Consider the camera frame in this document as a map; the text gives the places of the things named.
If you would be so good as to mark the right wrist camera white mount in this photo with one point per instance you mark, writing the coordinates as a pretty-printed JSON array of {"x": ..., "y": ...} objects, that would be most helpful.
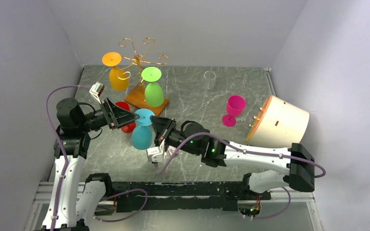
[{"x": 156, "y": 154}]

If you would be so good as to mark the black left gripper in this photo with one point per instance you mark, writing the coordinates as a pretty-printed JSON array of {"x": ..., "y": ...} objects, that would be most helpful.
[{"x": 117, "y": 117}]

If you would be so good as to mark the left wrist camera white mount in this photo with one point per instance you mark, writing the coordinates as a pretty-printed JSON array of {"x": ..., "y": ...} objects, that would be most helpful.
[{"x": 96, "y": 91}]

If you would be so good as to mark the aluminium frame rail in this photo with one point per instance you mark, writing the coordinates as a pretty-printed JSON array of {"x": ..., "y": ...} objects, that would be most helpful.
[{"x": 292, "y": 167}]

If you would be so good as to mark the cream drum-shaped toy box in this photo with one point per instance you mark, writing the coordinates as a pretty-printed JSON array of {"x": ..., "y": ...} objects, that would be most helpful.
[{"x": 277, "y": 124}]

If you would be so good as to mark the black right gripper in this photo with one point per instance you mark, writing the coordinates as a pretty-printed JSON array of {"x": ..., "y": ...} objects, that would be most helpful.
[{"x": 162, "y": 126}]

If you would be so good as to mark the small red white card box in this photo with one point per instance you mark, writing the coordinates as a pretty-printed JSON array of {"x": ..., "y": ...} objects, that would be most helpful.
[{"x": 170, "y": 150}]

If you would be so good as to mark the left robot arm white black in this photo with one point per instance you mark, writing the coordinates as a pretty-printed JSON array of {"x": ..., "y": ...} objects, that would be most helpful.
[{"x": 67, "y": 211}]

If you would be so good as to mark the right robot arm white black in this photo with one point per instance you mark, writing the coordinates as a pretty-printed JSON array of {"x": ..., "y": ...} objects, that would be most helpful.
[{"x": 290, "y": 166}]

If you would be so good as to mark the green plastic wine glass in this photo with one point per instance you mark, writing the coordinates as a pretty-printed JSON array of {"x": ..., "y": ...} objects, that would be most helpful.
[{"x": 154, "y": 96}]

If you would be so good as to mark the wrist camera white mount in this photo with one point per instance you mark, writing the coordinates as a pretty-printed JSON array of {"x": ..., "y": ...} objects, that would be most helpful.
[
  {"x": 96, "y": 91},
  {"x": 156, "y": 154}
]

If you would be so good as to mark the orange plastic wine glass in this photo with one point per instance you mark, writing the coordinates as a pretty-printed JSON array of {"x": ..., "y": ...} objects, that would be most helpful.
[{"x": 118, "y": 80}]

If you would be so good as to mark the blue plastic wine glass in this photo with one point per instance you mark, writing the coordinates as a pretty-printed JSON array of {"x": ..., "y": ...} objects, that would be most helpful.
[{"x": 142, "y": 135}]

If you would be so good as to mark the pink plastic wine glass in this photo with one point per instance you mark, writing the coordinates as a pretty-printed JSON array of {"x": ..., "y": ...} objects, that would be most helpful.
[{"x": 235, "y": 106}]

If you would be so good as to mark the gold wire wine glass rack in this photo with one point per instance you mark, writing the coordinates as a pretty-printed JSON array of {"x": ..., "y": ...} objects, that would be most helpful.
[{"x": 136, "y": 97}]

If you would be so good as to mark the clear wine glass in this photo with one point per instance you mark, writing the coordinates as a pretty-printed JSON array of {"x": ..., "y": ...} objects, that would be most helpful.
[{"x": 209, "y": 80}]

